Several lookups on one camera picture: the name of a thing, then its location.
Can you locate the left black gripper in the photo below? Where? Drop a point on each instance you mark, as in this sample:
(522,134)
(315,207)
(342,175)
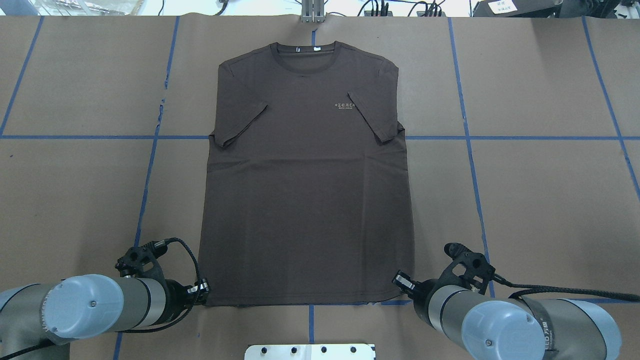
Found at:
(176,293)

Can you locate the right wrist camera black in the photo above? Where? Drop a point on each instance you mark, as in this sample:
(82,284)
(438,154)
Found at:
(468,269)

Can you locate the aluminium frame post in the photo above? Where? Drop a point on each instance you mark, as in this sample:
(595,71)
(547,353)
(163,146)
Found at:
(312,11)

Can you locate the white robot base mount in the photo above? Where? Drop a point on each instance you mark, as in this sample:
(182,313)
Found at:
(322,351)

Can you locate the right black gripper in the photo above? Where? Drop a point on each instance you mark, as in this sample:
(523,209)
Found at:
(423,289)

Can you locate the black label box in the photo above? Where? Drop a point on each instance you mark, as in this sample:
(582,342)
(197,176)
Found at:
(517,9)

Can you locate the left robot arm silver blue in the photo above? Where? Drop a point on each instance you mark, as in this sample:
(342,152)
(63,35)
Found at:
(39,321)

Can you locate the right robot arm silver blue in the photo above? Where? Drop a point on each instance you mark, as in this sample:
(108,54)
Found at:
(525,329)

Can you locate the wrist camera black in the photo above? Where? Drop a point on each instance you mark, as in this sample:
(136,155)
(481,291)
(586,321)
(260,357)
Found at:
(468,269)
(142,261)

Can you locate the dark brown t-shirt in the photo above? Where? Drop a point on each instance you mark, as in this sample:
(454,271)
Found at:
(307,190)

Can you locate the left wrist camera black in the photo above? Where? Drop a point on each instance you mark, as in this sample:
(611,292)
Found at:
(142,261)

